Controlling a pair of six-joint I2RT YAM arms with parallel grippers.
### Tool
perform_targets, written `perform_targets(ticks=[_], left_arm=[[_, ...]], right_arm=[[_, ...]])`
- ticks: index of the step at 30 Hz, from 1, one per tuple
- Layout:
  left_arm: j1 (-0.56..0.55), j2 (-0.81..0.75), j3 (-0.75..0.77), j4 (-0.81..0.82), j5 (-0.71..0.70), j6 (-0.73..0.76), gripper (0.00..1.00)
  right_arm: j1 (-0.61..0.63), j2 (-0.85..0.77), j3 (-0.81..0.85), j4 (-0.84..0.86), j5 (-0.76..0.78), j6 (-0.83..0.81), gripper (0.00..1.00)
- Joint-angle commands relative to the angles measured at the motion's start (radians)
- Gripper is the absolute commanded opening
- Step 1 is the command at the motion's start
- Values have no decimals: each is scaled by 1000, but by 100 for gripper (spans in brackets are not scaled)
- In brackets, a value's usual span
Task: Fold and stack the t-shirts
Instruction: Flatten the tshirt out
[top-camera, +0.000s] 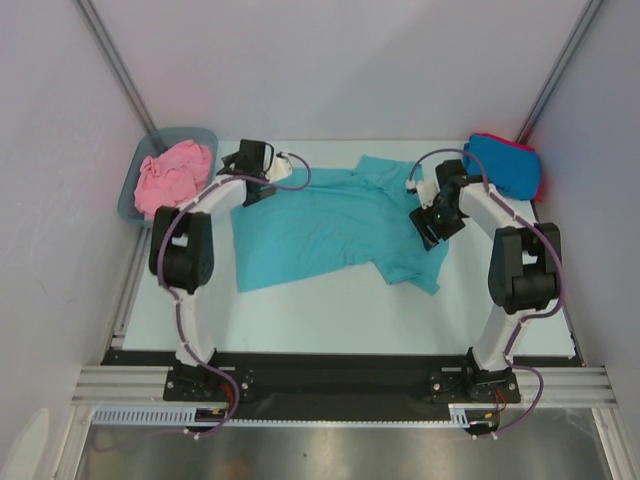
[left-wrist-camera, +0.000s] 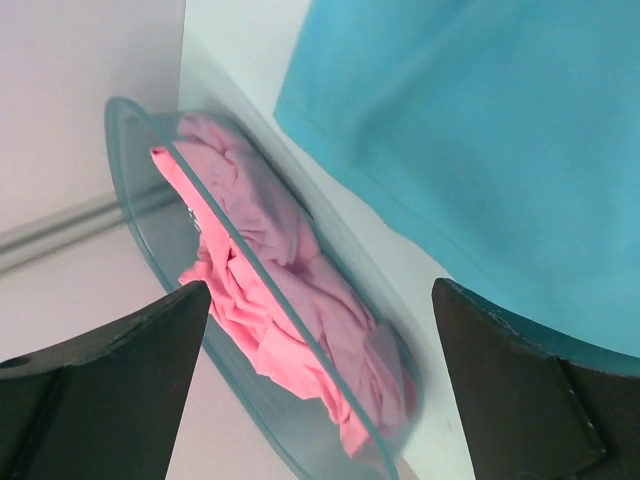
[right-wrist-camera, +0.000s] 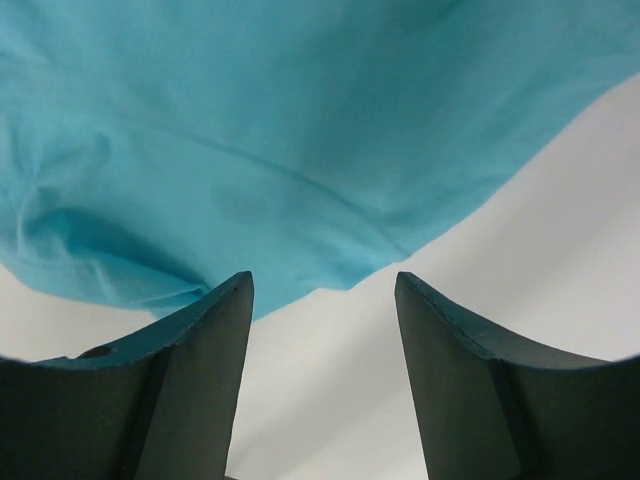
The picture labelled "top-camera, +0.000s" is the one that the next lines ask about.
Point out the aluminium frame rail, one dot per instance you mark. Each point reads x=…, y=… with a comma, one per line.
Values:
x=570, y=387

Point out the pink crumpled t shirt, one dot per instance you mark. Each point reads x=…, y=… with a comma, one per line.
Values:
x=172, y=178

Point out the left corner aluminium post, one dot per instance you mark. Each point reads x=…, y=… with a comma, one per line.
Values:
x=108, y=49

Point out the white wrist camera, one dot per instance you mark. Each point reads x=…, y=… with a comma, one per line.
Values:
x=426, y=191
x=280, y=168

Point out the right corner aluminium post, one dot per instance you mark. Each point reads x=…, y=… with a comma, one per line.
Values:
x=568, y=53

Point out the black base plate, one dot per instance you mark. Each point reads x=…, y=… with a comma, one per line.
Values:
x=336, y=388

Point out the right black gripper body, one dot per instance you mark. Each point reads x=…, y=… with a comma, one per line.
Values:
x=431, y=228

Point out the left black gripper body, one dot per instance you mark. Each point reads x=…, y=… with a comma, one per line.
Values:
x=263, y=192

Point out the teal t shirt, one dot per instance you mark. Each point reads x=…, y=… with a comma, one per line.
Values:
x=330, y=219

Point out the blue folded t shirt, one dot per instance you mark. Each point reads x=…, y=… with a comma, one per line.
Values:
x=510, y=167

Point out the corner aluminium post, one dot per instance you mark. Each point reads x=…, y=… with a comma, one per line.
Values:
x=108, y=49
x=568, y=53

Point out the grey slotted cable duct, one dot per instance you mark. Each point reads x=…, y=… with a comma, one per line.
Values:
x=208, y=418

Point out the grey plastic basket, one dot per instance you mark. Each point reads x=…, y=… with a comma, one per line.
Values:
x=154, y=144

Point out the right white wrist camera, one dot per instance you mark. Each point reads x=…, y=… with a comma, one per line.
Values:
x=426, y=191

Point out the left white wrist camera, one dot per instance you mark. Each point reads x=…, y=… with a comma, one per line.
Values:
x=280, y=168

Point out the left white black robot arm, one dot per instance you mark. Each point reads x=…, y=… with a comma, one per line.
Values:
x=182, y=255

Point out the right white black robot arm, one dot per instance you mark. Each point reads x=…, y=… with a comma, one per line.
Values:
x=525, y=277

